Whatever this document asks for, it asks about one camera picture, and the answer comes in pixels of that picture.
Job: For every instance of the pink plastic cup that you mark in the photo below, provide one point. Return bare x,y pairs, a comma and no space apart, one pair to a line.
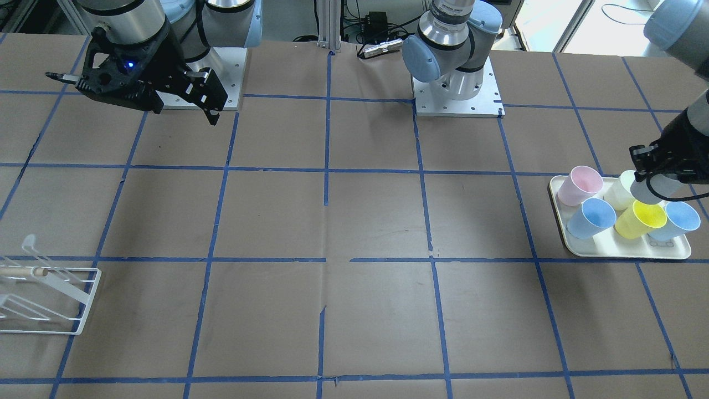
581,184

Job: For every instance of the blue plastic cup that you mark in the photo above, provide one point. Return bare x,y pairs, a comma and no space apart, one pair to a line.
681,219
592,217

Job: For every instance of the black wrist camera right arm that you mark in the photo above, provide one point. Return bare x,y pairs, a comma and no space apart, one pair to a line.
103,77

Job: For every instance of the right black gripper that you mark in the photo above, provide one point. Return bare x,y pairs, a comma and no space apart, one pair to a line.
168,64

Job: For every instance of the yellow plastic cup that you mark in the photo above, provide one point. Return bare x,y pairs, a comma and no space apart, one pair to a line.
640,219

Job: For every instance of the pale green plastic cup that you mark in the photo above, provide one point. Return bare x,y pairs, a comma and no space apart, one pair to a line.
619,194

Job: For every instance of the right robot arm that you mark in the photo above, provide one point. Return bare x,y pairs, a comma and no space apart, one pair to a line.
213,35

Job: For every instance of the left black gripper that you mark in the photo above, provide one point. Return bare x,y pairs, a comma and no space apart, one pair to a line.
685,138

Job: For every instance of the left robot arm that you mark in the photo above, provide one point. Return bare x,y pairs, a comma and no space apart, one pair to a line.
458,35

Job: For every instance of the grey plastic cup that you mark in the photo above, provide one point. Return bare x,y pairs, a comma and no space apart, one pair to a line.
653,191

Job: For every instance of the aluminium frame post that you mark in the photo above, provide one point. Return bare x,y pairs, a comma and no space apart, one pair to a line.
329,24

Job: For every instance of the white wire cup rack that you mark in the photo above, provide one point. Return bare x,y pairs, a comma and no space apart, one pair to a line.
39,296

